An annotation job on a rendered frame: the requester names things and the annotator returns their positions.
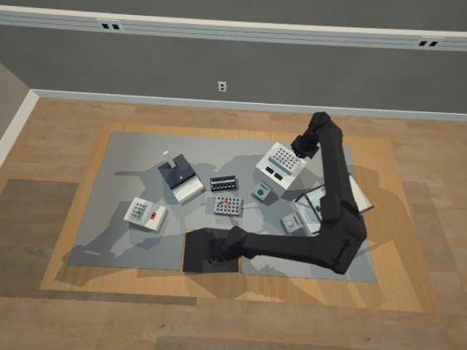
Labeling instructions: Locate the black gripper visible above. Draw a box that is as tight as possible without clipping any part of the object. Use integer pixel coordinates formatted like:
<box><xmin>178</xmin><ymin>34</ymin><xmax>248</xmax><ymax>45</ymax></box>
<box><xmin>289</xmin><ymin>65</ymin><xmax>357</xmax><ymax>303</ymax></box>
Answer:
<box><xmin>291</xmin><ymin>135</ymin><xmax>319</xmax><ymax>159</ymax></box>

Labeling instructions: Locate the grey bench mat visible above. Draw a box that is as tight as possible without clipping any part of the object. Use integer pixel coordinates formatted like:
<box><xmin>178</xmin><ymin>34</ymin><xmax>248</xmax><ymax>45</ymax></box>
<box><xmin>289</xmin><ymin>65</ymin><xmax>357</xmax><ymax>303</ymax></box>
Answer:
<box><xmin>66</xmin><ymin>131</ymin><xmax>376</xmax><ymax>283</ymax></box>

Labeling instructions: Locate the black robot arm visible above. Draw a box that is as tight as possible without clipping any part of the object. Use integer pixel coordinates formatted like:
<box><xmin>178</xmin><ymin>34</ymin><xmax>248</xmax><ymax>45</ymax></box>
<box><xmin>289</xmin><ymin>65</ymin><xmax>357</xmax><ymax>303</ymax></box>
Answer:
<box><xmin>209</xmin><ymin>111</ymin><xmax>367</xmax><ymax>275</ymax></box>

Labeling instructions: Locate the white block with rows of holes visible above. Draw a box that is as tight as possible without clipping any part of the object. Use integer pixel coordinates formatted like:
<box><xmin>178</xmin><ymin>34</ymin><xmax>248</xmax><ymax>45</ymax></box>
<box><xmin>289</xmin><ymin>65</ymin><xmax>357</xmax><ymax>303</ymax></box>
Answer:
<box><xmin>124</xmin><ymin>197</ymin><xmax>167</xmax><ymax>230</ymax></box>

